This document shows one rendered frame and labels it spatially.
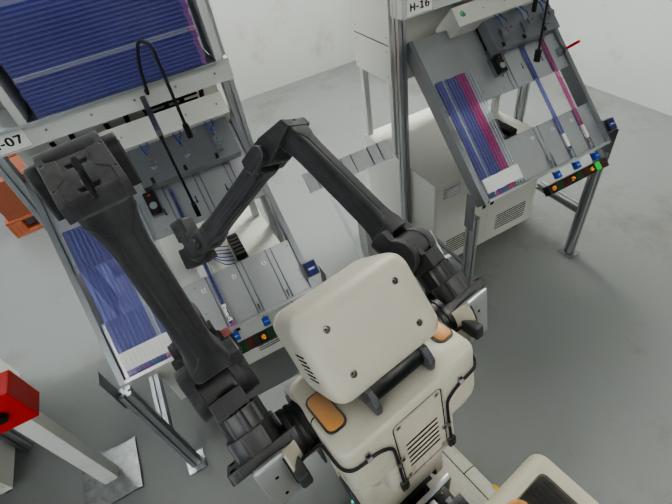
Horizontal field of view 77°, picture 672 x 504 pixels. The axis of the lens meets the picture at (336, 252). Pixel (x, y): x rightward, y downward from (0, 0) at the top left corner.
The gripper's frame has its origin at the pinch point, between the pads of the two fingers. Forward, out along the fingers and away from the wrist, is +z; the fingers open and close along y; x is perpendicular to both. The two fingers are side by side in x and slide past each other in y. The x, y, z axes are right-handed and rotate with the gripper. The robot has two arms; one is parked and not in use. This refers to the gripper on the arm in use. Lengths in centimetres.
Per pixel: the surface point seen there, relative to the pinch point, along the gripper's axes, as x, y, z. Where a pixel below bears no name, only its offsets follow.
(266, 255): 8.3, -20.0, 2.3
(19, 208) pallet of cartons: -115, 115, 204
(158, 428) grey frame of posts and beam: 49, 41, 27
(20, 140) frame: -51, 32, -11
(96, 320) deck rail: 5.4, 36.9, 0.7
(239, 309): 21.4, -4.0, 2.2
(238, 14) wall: -229, -110, 233
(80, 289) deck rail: -5.6, 37.4, 0.6
